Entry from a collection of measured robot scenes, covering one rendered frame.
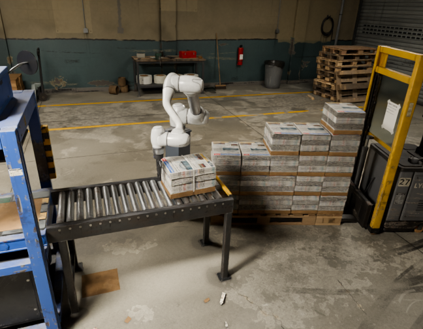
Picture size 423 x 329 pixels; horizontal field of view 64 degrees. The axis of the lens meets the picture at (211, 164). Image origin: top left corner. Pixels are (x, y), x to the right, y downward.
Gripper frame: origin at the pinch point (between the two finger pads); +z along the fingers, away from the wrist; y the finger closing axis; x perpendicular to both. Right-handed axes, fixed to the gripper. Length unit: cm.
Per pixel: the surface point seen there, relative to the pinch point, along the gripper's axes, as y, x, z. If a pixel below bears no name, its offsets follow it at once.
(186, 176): -14.6, -17.9, -5.0
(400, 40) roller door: 509, -765, -55
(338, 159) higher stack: 15, -186, 13
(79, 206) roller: -6, 60, 13
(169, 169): -8.9, -6.2, -9.9
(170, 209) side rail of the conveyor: -27.9, -1.8, 13.1
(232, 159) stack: 46, -82, 15
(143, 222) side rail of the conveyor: -28.3, 17.7, 20.5
